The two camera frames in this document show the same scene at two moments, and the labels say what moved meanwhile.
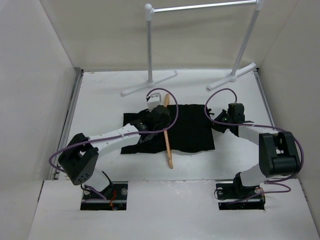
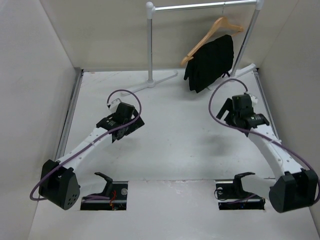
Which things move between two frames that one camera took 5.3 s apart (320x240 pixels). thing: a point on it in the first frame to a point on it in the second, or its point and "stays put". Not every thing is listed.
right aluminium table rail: (257, 73) stays put
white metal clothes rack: (154, 78) stays put
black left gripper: (150, 110) to (134, 126)
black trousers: (193, 131) to (211, 61)
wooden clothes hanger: (166, 139) to (221, 21)
